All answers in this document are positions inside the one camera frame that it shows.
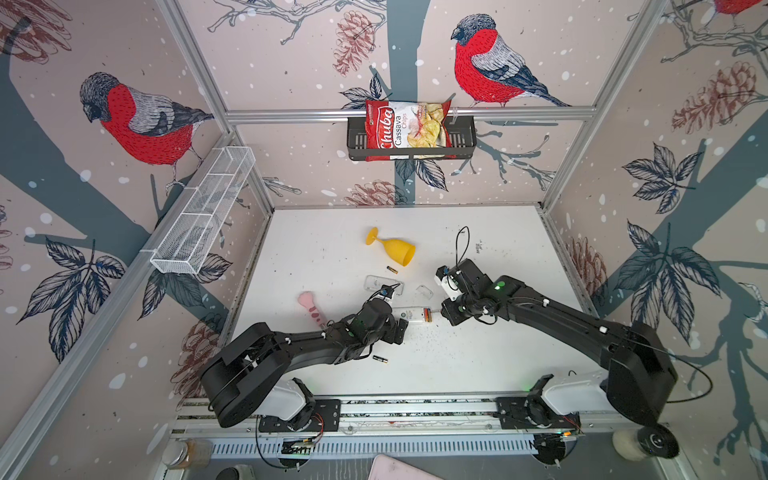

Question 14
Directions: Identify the grey white remote control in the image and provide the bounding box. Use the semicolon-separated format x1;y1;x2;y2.
363;275;404;296

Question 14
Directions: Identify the white battery cover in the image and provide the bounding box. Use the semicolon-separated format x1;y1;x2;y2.
416;285;434;299

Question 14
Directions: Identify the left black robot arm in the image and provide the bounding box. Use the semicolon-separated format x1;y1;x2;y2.
199;297;409;428

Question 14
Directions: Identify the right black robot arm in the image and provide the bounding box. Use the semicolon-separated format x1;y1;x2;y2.
435;259;678;427

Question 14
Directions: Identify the yellow plastic goblet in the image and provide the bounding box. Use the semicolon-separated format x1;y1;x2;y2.
365;227;416;267

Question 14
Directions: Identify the pink flat object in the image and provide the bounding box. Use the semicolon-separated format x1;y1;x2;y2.
368;455;441;480

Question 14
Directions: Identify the red cassava chips bag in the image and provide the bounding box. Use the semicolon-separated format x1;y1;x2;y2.
365;100;452;150

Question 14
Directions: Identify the glass jar amber content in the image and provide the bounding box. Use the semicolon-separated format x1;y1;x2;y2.
161;439;214;470

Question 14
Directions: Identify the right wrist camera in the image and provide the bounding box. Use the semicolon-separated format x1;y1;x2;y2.
435;266;462;300

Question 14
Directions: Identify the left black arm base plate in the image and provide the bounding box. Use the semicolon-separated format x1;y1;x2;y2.
258;399;341;434

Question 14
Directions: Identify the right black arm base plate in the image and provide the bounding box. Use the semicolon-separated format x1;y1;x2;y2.
494;396;581;431

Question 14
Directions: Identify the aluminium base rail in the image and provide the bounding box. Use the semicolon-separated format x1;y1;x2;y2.
170;393;628;461

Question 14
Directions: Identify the black wall basket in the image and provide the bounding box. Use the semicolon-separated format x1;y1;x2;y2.
347;116;477;161

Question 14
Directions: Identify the white wire mesh shelf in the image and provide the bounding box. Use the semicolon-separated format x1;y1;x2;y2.
150;146;255;275

